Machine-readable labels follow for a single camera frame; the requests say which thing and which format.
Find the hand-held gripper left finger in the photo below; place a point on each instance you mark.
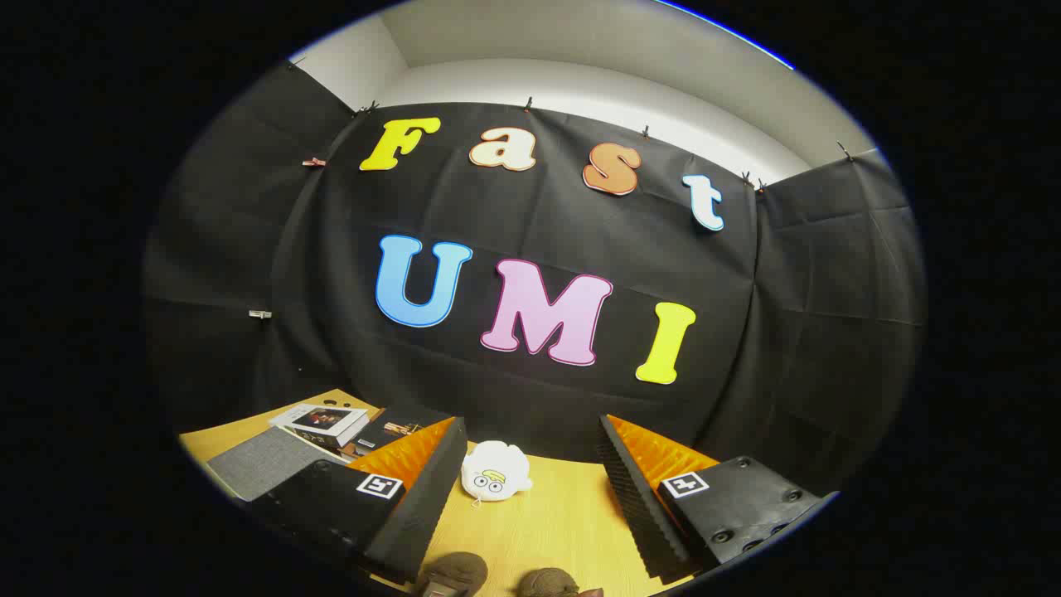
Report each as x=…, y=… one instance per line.
x=427, y=497

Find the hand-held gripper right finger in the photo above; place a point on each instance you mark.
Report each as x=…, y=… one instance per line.
x=634, y=497

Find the brown fuzzy shoe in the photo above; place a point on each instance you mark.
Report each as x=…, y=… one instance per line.
x=456, y=572
x=547, y=583

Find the grey fabric storage box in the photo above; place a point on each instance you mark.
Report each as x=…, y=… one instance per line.
x=265, y=464

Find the white plush toy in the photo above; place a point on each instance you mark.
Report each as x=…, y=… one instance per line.
x=496, y=473

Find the black cover book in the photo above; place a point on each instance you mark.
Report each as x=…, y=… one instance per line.
x=390, y=429

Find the white portrait cover book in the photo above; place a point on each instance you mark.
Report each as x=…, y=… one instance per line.
x=319, y=423

